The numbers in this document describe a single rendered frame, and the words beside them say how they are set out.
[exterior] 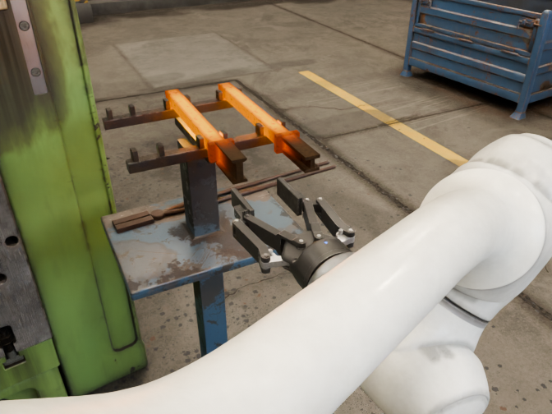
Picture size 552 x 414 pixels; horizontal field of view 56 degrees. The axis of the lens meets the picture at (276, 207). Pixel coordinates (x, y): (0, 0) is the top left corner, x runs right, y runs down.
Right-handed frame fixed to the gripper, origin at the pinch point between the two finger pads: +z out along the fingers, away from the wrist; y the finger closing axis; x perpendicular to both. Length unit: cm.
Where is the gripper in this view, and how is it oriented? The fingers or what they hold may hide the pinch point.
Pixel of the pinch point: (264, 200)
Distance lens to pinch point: 76.9
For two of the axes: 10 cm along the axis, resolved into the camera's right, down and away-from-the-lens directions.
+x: 0.0, -8.5, -5.3
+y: 9.0, -2.3, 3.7
